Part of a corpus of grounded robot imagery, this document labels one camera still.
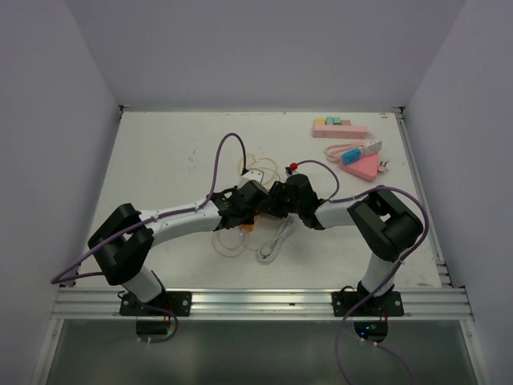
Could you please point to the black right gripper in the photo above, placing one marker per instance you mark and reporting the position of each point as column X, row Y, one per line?
column 276, row 192

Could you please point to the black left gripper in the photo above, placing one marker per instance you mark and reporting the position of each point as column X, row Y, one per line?
column 249, row 220

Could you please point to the orange power strip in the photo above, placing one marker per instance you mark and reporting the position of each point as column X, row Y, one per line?
column 258, row 222

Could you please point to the blue square adapter plug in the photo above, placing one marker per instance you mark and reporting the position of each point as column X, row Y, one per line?
column 351, row 156

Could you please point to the pink triangular power strip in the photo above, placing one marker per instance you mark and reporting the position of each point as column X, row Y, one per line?
column 366, row 168

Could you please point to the white square adapter plug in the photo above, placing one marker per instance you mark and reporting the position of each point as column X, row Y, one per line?
column 371, row 147

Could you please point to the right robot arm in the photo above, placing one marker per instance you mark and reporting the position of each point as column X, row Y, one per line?
column 392, row 222

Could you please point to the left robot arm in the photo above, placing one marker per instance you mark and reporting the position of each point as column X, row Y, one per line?
column 122, row 243

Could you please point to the long pink power strip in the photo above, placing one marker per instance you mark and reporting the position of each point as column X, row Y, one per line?
column 339, row 131

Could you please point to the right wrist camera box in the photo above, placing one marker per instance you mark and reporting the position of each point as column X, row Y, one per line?
column 291, row 170

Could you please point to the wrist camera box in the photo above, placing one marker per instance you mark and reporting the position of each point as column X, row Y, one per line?
column 253, row 174
column 291, row 170

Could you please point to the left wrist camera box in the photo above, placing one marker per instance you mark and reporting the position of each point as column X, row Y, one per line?
column 253, row 174

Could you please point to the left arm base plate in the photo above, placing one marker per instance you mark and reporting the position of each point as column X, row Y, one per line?
column 178, row 302

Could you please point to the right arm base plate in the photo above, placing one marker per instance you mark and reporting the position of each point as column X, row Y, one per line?
column 387, row 305

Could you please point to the aluminium right side rail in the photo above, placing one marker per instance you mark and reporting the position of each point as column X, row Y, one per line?
column 439, row 260

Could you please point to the aluminium rail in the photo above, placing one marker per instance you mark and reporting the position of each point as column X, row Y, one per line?
column 439, row 260
column 424, row 304

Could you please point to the aluminium front rail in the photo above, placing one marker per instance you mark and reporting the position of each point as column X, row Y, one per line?
column 424, row 304

